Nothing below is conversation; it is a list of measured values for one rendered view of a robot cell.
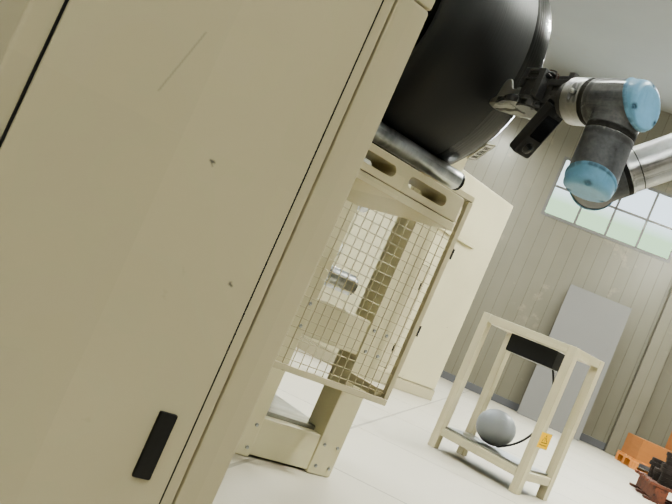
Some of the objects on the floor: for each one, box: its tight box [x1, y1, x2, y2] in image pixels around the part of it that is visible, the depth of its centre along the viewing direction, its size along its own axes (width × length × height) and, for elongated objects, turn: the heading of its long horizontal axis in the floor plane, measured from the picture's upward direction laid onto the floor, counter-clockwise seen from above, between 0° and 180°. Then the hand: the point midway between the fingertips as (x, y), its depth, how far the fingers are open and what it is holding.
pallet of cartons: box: [615, 432, 672, 474], centre depth 1173 cm, size 131×100×73 cm
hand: (493, 106), depth 173 cm, fingers closed
